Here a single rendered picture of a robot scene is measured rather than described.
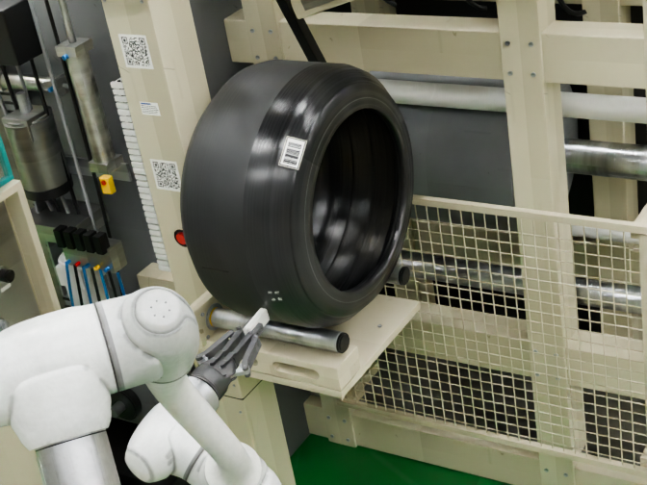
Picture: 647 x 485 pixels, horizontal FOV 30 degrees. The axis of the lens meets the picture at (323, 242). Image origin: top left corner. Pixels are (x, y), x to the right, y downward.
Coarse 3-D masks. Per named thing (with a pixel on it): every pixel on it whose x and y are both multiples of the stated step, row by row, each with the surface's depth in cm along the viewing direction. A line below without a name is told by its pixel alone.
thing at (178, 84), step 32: (128, 0) 246; (160, 0) 246; (128, 32) 250; (160, 32) 248; (192, 32) 256; (160, 64) 250; (192, 64) 258; (128, 96) 260; (160, 96) 255; (192, 96) 259; (160, 128) 259; (192, 128) 260; (160, 192) 269; (160, 224) 275; (192, 288) 280; (256, 384) 295; (224, 416) 298; (256, 416) 297; (256, 448) 299; (288, 480) 314
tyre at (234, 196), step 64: (256, 64) 251; (320, 64) 247; (256, 128) 235; (320, 128) 235; (384, 128) 272; (192, 192) 239; (256, 192) 231; (320, 192) 285; (384, 192) 278; (192, 256) 246; (256, 256) 235; (320, 256) 282; (384, 256) 266; (320, 320) 249
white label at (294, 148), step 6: (288, 138) 231; (294, 138) 231; (288, 144) 231; (294, 144) 231; (300, 144) 230; (288, 150) 230; (294, 150) 230; (300, 150) 230; (282, 156) 230; (288, 156) 230; (294, 156) 230; (300, 156) 230; (282, 162) 230; (288, 162) 230; (294, 162) 230; (294, 168) 230
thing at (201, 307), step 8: (200, 296) 271; (208, 296) 271; (192, 304) 269; (200, 304) 268; (208, 304) 270; (216, 304) 272; (200, 312) 268; (208, 312) 270; (200, 320) 268; (208, 320) 270; (200, 328) 269; (208, 328) 271; (216, 328) 273; (200, 336) 269; (208, 336) 271; (200, 344) 270
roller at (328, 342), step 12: (216, 312) 270; (228, 312) 269; (216, 324) 270; (228, 324) 268; (240, 324) 266; (276, 324) 261; (288, 324) 260; (264, 336) 264; (276, 336) 261; (288, 336) 259; (300, 336) 257; (312, 336) 256; (324, 336) 255; (336, 336) 253; (348, 336) 255; (324, 348) 255; (336, 348) 253
